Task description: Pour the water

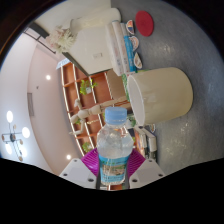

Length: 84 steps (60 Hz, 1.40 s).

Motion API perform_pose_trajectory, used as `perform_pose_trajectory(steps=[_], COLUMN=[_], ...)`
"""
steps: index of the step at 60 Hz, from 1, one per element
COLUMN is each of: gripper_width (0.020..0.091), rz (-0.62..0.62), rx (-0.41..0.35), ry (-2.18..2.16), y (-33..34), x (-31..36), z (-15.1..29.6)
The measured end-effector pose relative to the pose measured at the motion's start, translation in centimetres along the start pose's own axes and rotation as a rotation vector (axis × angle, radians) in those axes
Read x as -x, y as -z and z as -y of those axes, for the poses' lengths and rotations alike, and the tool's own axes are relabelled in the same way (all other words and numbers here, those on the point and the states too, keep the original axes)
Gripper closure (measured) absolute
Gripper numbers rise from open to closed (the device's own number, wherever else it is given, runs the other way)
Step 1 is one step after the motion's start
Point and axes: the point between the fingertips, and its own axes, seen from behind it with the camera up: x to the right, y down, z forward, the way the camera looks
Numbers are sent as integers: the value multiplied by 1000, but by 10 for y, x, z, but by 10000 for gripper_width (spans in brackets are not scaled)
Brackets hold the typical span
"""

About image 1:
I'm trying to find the flat round red coaster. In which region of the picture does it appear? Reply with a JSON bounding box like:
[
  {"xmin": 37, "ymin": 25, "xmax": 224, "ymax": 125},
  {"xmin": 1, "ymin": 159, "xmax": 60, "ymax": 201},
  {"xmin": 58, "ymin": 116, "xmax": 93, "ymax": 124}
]
[{"xmin": 134, "ymin": 10, "xmax": 155, "ymax": 37}]

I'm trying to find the cream cup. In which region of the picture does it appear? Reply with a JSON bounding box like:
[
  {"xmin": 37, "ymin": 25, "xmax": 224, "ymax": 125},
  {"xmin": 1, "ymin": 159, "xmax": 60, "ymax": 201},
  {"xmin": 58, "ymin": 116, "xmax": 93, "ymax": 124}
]
[{"xmin": 126, "ymin": 67, "xmax": 194, "ymax": 127}]

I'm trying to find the white vase with flowers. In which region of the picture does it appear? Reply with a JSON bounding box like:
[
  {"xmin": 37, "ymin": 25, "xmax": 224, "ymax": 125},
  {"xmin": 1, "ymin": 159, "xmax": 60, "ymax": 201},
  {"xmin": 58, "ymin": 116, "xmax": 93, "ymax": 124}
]
[{"xmin": 45, "ymin": 7, "xmax": 123, "ymax": 54}]

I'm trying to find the clear water bottle blue cap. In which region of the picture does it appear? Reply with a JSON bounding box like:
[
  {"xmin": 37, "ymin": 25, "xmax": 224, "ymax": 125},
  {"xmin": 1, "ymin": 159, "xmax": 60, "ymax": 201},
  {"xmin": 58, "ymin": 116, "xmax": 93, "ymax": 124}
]
[{"xmin": 96, "ymin": 106, "xmax": 134, "ymax": 187}]

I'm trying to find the wooden shelf unit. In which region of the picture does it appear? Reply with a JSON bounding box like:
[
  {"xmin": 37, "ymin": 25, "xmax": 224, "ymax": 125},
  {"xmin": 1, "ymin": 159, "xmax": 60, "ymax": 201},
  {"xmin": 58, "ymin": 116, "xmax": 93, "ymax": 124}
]
[{"xmin": 59, "ymin": 61, "xmax": 158, "ymax": 158}]

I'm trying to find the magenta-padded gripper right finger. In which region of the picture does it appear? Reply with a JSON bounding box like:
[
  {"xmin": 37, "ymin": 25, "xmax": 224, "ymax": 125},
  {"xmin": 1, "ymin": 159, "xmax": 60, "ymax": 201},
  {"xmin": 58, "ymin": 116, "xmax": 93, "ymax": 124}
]
[{"xmin": 126, "ymin": 148, "xmax": 166, "ymax": 190}]

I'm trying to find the white book stack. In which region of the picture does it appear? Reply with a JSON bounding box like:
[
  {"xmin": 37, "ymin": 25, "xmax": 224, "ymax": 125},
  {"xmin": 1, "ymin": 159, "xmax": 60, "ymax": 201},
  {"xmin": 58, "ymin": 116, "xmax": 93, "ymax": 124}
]
[{"xmin": 105, "ymin": 19, "xmax": 138, "ymax": 77}]

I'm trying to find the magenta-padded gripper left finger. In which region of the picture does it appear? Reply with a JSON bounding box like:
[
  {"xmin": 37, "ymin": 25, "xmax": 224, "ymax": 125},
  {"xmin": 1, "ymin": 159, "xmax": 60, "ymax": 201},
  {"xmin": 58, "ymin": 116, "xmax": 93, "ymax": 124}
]
[{"xmin": 58, "ymin": 147, "xmax": 101, "ymax": 190}]

